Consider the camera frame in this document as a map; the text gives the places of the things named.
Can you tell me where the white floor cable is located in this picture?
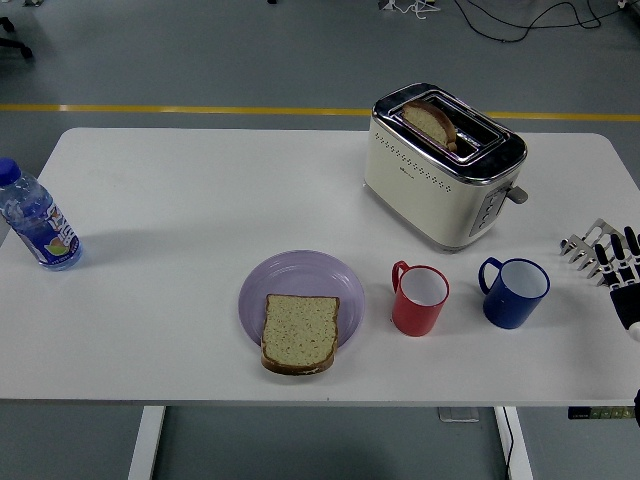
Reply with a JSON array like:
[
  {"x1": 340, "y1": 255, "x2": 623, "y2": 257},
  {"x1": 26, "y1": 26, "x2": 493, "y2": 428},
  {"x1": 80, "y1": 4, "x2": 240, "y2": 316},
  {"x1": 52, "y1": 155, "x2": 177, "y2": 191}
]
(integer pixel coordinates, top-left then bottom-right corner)
[{"x1": 378, "y1": 0, "x2": 441, "y2": 21}]

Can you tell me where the black office chair base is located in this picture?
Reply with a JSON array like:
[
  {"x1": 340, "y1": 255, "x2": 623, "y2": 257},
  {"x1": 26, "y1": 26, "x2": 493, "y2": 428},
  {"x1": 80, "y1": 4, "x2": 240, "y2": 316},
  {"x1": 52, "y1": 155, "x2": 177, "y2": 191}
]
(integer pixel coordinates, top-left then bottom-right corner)
[{"x1": 0, "y1": 16, "x2": 34, "y2": 60}]

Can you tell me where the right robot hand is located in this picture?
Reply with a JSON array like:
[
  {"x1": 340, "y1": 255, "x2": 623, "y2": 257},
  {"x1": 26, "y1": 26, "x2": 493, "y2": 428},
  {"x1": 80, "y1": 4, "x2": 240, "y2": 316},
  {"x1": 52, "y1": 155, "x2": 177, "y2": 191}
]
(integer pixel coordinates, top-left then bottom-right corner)
[{"x1": 593, "y1": 225, "x2": 640, "y2": 344}]

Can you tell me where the red enamel mug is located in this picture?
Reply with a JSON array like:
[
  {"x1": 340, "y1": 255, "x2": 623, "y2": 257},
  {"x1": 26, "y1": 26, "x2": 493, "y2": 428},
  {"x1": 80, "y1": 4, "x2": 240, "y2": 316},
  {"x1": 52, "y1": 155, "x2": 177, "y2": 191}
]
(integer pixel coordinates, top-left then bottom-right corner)
[{"x1": 391, "y1": 259, "x2": 451, "y2": 338}]

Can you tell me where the thin black table cable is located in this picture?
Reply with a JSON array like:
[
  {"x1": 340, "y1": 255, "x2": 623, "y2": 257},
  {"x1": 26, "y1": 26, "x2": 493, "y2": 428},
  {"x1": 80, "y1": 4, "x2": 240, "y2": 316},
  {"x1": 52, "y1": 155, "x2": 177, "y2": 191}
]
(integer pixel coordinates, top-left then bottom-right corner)
[{"x1": 501, "y1": 407, "x2": 516, "y2": 480}]

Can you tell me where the grey under-table bracket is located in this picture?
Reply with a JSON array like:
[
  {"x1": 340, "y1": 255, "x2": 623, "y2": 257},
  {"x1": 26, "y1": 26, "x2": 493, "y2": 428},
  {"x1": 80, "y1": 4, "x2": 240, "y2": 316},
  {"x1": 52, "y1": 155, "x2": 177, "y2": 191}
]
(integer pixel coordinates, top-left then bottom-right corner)
[{"x1": 437, "y1": 407, "x2": 481, "y2": 424}]

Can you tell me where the cream and chrome toaster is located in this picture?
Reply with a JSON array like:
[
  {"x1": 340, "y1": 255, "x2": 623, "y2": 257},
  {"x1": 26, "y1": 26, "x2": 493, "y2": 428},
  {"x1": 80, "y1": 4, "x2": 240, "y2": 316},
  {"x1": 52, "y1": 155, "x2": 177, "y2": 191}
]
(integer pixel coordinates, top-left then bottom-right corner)
[{"x1": 362, "y1": 82, "x2": 529, "y2": 254}]

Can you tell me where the blue enamel mug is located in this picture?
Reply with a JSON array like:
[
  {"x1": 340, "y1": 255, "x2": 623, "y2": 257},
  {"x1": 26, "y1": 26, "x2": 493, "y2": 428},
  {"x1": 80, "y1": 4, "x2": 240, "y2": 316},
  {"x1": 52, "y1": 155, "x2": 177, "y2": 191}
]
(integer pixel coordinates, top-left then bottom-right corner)
[{"x1": 478, "y1": 256, "x2": 551, "y2": 330}]

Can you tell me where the upright bread slice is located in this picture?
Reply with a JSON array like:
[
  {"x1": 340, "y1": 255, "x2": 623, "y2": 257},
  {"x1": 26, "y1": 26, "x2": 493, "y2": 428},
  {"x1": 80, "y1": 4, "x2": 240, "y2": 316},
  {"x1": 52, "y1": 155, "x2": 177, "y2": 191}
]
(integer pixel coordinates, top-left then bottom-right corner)
[{"x1": 401, "y1": 99, "x2": 458, "y2": 152}]

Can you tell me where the blue-capped water bottle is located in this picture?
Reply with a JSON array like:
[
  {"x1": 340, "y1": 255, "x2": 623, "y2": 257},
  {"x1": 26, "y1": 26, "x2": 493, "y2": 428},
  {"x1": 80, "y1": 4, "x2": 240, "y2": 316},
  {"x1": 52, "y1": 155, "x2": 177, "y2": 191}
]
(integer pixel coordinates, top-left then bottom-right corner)
[{"x1": 0, "y1": 157, "x2": 84, "y2": 272}]

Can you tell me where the black floor cable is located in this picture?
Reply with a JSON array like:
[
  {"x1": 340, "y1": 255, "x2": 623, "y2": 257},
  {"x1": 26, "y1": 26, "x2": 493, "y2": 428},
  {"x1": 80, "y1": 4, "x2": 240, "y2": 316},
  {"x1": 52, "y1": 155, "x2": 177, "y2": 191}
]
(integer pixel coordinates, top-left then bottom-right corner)
[{"x1": 452, "y1": 0, "x2": 621, "y2": 44}]

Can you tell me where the black table control panel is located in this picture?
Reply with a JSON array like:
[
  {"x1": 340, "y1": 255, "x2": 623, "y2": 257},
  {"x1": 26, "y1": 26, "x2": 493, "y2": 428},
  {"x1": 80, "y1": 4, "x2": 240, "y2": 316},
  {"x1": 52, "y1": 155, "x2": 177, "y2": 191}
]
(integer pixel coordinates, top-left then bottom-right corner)
[{"x1": 566, "y1": 406, "x2": 636, "y2": 420}]

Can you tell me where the white table leg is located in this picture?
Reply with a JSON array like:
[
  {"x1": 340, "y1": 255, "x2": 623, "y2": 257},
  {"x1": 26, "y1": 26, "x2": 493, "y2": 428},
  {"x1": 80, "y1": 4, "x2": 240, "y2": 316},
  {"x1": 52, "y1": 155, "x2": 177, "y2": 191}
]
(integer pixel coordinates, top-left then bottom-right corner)
[
  {"x1": 493, "y1": 405, "x2": 534, "y2": 480},
  {"x1": 126, "y1": 405, "x2": 167, "y2": 480}
]

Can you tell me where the flat bread slice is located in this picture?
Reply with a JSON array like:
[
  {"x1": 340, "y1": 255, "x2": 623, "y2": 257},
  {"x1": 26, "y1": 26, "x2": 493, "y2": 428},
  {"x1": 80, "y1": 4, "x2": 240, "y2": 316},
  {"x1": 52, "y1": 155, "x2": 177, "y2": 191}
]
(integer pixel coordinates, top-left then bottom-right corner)
[{"x1": 259, "y1": 293, "x2": 341, "y2": 376}]

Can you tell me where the purple round plate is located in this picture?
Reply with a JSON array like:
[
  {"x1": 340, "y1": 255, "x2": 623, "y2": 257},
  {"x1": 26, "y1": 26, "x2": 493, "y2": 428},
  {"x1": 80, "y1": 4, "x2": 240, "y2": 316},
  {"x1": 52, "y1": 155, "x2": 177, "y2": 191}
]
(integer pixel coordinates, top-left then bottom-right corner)
[{"x1": 237, "y1": 249, "x2": 366, "y2": 357}]

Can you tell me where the metal toast rack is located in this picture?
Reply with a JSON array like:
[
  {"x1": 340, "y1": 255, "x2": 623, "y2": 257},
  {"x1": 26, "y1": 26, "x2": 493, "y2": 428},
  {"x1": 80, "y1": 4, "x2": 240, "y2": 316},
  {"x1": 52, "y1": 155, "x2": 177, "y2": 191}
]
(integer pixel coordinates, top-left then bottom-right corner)
[{"x1": 558, "y1": 217, "x2": 630, "y2": 287}]

